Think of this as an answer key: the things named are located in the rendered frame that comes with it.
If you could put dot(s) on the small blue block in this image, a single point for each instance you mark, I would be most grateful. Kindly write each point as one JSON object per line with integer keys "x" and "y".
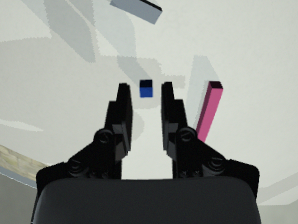
{"x": 146, "y": 88}

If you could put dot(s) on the pink rod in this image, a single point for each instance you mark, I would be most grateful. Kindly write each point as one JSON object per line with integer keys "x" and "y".
{"x": 211, "y": 102}

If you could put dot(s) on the grey rectangular bar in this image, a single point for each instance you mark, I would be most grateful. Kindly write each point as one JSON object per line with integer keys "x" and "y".
{"x": 140, "y": 8}

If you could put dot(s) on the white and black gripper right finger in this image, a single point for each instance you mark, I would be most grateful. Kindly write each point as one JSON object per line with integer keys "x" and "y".
{"x": 194, "y": 158}

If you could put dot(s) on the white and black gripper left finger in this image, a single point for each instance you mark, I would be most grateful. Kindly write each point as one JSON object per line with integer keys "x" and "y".
{"x": 97, "y": 160}

